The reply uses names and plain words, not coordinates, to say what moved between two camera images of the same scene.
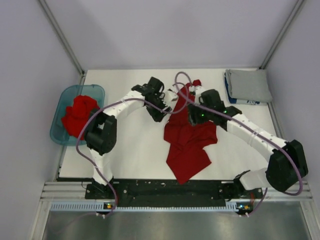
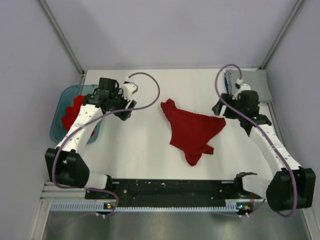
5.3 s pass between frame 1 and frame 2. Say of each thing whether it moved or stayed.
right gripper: moved
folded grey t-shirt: stayed
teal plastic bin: stayed
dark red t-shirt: moved
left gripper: moved
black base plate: stayed
